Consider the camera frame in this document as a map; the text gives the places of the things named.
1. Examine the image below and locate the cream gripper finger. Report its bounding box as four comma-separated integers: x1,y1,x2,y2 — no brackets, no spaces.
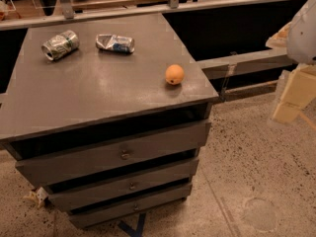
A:
266,23,291,48
272,65,316,123

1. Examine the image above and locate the orange fruit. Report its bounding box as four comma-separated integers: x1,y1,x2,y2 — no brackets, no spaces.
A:
165,64,185,85

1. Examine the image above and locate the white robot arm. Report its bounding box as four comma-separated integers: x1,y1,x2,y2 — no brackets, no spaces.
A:
266,0,316,123

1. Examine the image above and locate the crushed blue silver redbull can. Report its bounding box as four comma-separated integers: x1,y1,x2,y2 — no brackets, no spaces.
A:
96,35,134,54

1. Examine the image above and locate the crushed green silver can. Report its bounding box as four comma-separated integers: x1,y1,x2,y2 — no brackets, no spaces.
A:
41,30,80,61

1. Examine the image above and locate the top grey drawer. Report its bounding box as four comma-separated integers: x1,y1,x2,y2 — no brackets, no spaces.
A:
16,120,210,187

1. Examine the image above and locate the grey drawer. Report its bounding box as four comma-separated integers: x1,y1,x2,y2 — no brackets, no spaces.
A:
48,157,198,211
16,120,210,187
69,183,193,228

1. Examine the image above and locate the grey drawer cabinet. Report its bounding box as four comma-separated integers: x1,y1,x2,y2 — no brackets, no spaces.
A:
0,14,216,217

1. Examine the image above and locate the bottom grey drawer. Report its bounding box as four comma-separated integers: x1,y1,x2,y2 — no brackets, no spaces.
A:
69,183,193,228

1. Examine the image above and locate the middle grey drawer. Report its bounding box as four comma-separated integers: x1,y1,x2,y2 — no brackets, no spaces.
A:
48,157,198,211

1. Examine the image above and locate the crumpled paper scrap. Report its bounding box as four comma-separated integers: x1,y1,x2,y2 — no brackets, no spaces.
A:
24,187,48,208

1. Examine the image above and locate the metal railing frame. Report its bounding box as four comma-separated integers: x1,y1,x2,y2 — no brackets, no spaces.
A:
0,0,286,31

